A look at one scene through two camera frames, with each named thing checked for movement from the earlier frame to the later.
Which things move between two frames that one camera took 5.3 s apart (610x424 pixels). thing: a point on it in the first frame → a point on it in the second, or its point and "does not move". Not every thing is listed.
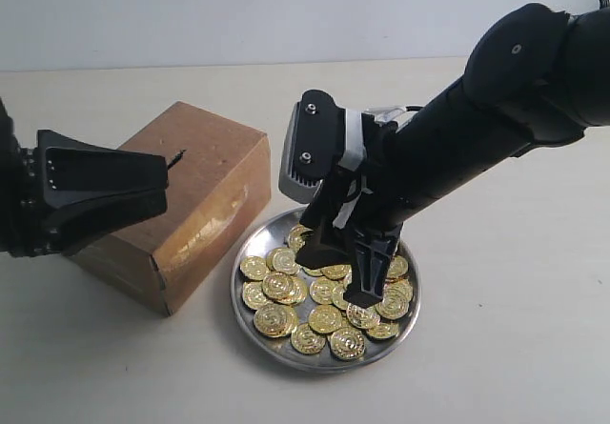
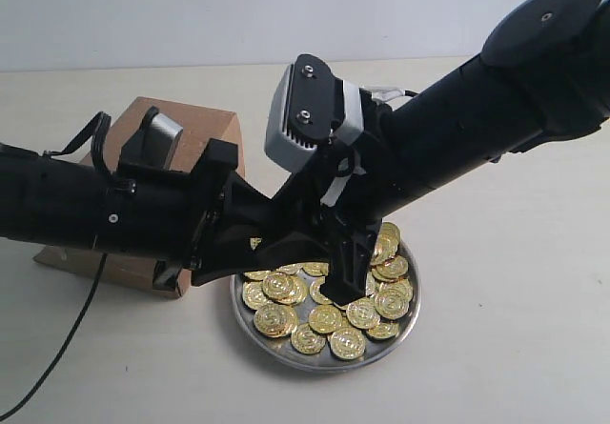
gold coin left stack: (284, 288) does not move
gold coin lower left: (276, 320) does not move
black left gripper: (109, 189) → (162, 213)
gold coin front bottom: (349, 343) does not move
